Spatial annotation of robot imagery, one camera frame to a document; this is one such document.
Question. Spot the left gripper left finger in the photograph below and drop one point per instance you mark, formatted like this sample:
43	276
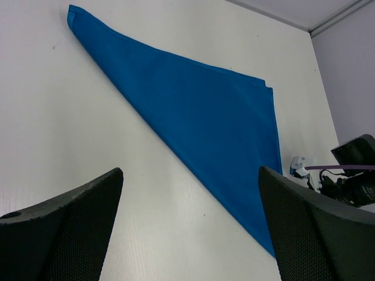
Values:
65	237

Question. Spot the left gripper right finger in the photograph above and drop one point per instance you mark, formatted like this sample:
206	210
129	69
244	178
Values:
315	237

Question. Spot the blue cloth napkin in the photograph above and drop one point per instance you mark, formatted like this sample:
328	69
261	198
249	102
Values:
221	124

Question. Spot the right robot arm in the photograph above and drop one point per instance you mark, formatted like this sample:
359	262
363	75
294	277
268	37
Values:
355	186

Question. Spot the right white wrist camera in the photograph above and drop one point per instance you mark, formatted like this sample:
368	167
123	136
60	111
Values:
298	169

